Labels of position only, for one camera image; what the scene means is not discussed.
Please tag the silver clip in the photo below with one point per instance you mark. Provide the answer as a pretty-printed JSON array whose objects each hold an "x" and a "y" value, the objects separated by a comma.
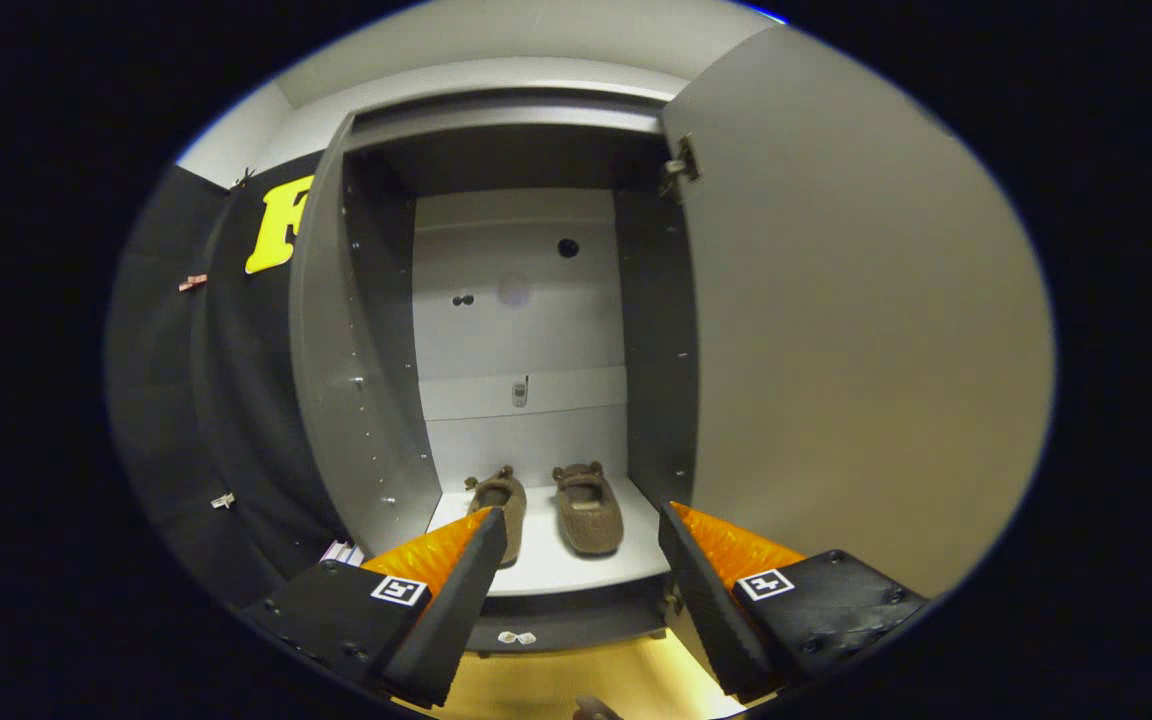
[{"x": 223, "y": 500}]

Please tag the brown fuzzy shoe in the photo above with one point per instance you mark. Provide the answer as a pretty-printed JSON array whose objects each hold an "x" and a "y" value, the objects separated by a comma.
[
  {"x": 588, "y": 515},
  {"x": 501, "y": 495}
]

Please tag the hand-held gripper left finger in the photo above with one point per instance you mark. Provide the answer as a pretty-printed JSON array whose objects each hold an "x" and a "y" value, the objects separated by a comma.
[{"x": 451, "y": 610}]

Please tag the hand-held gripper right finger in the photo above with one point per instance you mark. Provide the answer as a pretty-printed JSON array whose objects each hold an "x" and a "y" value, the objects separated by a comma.
[{"x": 711, "y": 610}]

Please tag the black backdrop cloth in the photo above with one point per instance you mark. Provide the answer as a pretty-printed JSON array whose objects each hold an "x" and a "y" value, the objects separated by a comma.
[{"x": 236, "y": 400}]

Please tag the black clip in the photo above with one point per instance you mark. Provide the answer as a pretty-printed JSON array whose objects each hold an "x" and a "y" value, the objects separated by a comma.
[{"x": 244, "y": 178}]

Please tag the pink clip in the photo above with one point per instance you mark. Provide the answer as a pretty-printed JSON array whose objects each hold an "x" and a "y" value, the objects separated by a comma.
[{"x": 193, "y": 282}]

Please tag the white and yellow book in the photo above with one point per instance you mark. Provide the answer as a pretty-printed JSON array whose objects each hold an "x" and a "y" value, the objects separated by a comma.
[{"x": 332, "y": 550}]

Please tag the purple book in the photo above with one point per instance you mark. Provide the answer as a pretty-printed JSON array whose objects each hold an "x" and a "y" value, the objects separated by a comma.
[{"x": 353, "y": 556}]

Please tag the beige shoe cabinet door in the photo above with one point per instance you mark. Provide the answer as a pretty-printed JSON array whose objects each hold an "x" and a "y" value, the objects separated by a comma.
[{"x": 866, "y": 350}]

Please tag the grey shoe cabinet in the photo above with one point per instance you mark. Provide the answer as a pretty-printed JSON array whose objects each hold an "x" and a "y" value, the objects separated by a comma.
[{"x": 516, "y": 300}]

